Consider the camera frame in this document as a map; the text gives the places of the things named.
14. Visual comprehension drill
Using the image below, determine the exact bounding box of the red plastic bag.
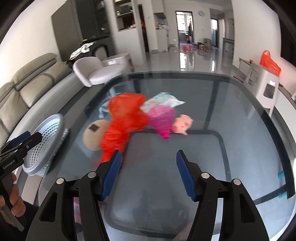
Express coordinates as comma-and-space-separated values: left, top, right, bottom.
99, 93, 149, 164

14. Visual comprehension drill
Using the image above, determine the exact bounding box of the pink plastic shuttlecock cone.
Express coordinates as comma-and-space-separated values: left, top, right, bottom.
147, 105, 175, 140

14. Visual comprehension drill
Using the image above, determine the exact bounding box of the grey perforated trash bin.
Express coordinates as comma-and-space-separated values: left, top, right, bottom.
23, 113, 69, 177

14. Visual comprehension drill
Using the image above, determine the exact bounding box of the person's left hand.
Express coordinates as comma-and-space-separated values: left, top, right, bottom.
1, 173, 26, 227

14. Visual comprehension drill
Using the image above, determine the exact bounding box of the beige fluffy round pouch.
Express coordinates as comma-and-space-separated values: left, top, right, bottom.
83, 120, 110, 151

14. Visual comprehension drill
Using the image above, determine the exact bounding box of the grey leather sofa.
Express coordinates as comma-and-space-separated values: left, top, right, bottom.
1, 53, 83, 146

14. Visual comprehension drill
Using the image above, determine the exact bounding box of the pink pig toy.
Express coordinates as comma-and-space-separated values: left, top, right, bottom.
171, 114, 193, 136

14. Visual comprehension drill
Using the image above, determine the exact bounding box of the white tissue packet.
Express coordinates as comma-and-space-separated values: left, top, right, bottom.
140, 92, 186, 113

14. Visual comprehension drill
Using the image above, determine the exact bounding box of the white swivel stool chair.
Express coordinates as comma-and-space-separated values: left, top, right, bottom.
73, 57, 127, 87

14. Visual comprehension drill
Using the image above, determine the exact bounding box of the pile of clothes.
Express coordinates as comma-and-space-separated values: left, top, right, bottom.
67, 42, 108, 69

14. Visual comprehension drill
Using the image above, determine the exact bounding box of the pink bucket on floor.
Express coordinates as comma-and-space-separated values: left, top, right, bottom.
182, 45, 191, 54

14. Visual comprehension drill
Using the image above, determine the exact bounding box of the orange bag on stool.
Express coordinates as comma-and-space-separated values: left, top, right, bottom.
259, 50, 281, 77

